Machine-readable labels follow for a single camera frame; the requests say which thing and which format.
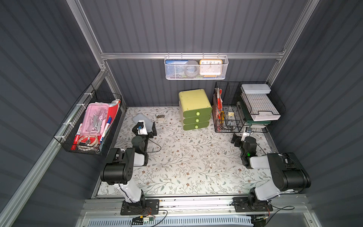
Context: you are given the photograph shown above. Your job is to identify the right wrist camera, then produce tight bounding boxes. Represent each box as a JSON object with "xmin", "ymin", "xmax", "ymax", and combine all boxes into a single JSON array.
[{"xmin": 241, "ymin": 127, "xmax": 252, "ymax": 142}]

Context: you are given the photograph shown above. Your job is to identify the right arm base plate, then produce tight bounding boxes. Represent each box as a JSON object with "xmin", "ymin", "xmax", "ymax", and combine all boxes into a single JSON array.
[{"xmin": 231, "ymin": 197, "xmax": 273, "ymax": 212}]

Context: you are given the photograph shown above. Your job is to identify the yellow white clock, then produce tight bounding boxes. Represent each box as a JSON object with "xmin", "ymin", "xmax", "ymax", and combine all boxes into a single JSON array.
[{"xmin": 199, "ymin": 59, "xmax": 223, "ymax": 76}]

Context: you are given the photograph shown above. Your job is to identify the green yellow drawer cabinet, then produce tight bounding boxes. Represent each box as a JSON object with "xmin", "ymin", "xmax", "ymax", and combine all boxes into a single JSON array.
[{"xmin": 179, "ymin": 89, "xmax": 212, "ymax": 131}]

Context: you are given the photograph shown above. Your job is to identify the red scissors in organizer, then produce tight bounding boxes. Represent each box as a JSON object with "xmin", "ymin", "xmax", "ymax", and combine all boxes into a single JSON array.
[{"xmin": 215, "ymin": 88, "xmax": 223, "ymax": 120}]

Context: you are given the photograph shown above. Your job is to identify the blue box in basket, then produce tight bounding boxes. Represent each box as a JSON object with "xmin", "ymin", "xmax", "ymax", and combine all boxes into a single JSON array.
[{"xmin": 164, "ymin": 60, "xmax": 188, "ymax": 79}]

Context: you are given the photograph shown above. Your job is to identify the white grid paper tray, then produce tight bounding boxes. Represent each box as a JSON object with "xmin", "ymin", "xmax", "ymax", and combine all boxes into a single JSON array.
[{"xmin": 241, "ymin": 83, "xmax": 281, "ymax": 122}]

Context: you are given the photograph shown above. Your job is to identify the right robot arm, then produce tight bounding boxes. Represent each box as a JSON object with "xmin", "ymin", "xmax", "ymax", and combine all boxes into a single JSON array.
[{"xmin": 231, "ymin": 133, "xmax": 312, "ymax": 206}]

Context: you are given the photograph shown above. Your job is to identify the grey plastic lid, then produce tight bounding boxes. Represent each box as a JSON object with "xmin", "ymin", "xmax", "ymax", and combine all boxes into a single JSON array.
[{"xmin": 132, "ymin": 113, "xmax": 153, "ymax": 125}]

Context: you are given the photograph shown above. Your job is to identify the black wire side basket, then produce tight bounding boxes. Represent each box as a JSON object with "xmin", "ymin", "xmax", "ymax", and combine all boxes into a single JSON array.
[{"xmin": 54, "ymin": 85, "xmax": 123, "ymax": 155}]

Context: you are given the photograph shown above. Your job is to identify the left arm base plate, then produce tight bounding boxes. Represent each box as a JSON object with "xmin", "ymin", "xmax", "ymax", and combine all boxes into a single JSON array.
[{"xmin": 120, "ymin": 199, "xmax": 160, "ymax": 216}]

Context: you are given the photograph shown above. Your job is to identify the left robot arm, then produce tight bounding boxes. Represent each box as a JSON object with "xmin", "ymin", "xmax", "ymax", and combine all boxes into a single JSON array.
[{"xmin": 100, "ymin": 120, "xmax": 157, "ymax": 208}]

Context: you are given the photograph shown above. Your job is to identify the grey tape roll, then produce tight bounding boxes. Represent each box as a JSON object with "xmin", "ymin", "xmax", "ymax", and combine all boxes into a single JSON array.
[{"xmin": 184, "ymin": 60, "xmax": 199, "ymax": 78}]

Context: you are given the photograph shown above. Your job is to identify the black wire desk organizer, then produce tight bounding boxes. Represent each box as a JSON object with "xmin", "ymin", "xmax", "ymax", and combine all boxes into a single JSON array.
[{"xmin": 212, "ymin": 81, "xmax": 286, "ymax": 133}]

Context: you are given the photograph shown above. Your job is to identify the pink pencil case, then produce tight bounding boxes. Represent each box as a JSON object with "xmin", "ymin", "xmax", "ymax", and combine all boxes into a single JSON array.
[{"xmin": 81, "ymin": 103, "xmax": 109, "ymax": 136}]

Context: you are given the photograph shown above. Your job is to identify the white wire wall basket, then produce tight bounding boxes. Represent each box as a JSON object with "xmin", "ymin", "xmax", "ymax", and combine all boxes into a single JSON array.
[{"xmin": 164, "ymin": 54, "xmax": 229, "ymax": 80}]

